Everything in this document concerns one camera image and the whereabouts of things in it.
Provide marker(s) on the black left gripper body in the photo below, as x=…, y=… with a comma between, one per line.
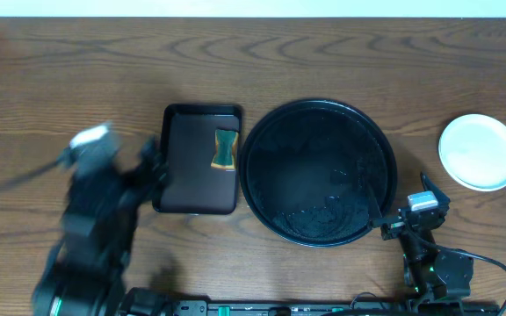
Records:
x=132, y=176

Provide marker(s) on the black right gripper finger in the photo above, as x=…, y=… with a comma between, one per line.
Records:
x=428, y=185
x=373, y=208

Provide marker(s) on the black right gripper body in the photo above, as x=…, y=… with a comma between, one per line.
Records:
x=393, y=228

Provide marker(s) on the green plate with red smear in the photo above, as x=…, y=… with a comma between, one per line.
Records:
x=472, y=150

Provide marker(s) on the yellow green scrub sponge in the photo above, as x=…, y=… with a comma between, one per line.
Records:
x=226, y=144

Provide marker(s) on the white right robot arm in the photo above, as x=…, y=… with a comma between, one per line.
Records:
x=437, y=276

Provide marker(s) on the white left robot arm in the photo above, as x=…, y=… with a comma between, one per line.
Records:
x=84, y=269

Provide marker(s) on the round black tray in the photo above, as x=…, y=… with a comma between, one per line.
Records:
x=299, y=171

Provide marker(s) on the black rectangular tray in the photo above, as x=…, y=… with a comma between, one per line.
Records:
x=188, y=142

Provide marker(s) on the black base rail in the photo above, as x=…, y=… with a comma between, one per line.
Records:
x=203, y=308

